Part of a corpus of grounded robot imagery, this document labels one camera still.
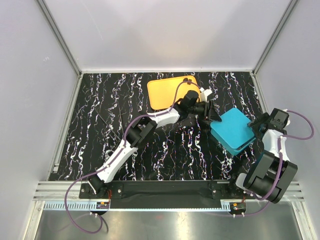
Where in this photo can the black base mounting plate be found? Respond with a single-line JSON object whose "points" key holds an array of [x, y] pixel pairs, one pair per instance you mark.
{"points": [[160, 195]]}

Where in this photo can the aluminium cable duct rail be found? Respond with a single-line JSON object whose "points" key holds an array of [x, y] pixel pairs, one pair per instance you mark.
{"points": [[92, 206]]}

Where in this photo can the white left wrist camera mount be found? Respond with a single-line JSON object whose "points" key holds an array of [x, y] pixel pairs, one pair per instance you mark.
{"points": [[204, 94]]}

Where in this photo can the orange plastic tray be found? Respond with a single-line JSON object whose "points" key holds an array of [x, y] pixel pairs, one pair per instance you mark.
{"points": [[161, 92]]}

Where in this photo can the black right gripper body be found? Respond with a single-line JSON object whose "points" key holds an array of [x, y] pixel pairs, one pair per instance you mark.
{"points": [[263, 120]]}

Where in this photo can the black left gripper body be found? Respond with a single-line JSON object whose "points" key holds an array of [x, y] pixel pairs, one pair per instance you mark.
{"points": [[200, 110]]}

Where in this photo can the teal tin lid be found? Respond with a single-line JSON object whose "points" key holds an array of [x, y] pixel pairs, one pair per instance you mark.
{"points": [[234, 124]]}

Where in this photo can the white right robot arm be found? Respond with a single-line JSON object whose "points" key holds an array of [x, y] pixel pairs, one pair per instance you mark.
{"points": [[271, 174]]}

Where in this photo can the teal tin box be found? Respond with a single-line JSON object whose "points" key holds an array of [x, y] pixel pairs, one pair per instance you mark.
{"points": [[234, 145]]}

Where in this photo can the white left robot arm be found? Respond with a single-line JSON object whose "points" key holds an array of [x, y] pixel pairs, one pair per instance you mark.
{"points": [[142, 128]]}

